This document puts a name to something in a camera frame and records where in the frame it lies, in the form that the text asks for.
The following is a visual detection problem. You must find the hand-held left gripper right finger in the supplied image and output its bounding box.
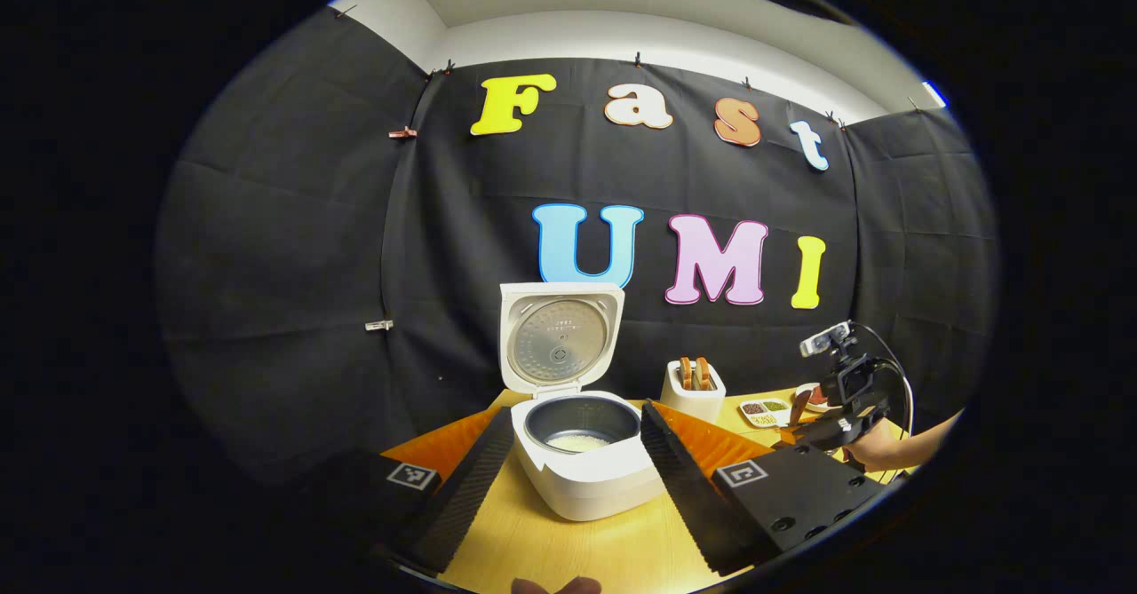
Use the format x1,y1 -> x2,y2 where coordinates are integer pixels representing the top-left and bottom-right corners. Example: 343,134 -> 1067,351
640,400 -> 898,577

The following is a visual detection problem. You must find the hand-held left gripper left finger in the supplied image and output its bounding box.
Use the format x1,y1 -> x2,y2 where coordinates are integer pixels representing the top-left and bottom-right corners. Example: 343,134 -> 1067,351
284,406 -> 516,575

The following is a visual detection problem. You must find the white rice cooker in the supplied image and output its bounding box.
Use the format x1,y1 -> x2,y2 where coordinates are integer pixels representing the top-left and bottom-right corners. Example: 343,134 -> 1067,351
497,281 -> 667,522

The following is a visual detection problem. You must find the heap of white rice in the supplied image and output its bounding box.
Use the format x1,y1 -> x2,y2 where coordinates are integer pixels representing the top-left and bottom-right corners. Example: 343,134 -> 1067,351
546,432 -> 616,453

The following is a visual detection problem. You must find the white divided dish of beans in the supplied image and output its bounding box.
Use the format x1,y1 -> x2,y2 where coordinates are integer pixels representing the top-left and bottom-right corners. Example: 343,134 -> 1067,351
739,398 -> 791,428

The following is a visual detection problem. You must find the white toaster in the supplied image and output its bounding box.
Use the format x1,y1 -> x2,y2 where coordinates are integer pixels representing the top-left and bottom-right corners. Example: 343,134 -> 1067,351
660,359 -> 727,426

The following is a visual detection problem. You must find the black backdrop cloth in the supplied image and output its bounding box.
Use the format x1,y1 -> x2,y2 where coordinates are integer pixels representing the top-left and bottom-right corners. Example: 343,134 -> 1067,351
155,6 -> 1000,488

